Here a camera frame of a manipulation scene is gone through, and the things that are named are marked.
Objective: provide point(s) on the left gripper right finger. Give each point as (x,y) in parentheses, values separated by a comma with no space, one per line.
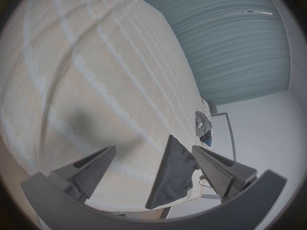
(218,174)

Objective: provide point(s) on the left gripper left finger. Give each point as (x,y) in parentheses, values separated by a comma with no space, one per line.
(93,174)

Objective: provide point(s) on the black sleeveless top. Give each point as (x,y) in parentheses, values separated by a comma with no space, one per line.
(172,174)

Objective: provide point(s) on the bed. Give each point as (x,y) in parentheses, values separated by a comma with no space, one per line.
(96,68)

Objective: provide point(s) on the dark blue garment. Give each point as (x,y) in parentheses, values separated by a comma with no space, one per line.
(209,142)

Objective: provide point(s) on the black shiny garment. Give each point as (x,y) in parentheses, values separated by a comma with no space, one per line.
(207,135)

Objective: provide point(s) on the grey garment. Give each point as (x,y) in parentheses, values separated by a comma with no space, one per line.
(202,123)

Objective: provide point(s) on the white printed pillow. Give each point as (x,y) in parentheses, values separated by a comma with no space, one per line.
(205,105)

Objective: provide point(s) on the grey bedside table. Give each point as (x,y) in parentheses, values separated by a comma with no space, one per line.
(211,104)

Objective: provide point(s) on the blue-green curtain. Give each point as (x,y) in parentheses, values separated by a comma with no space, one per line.
(239,61)
(191,3)

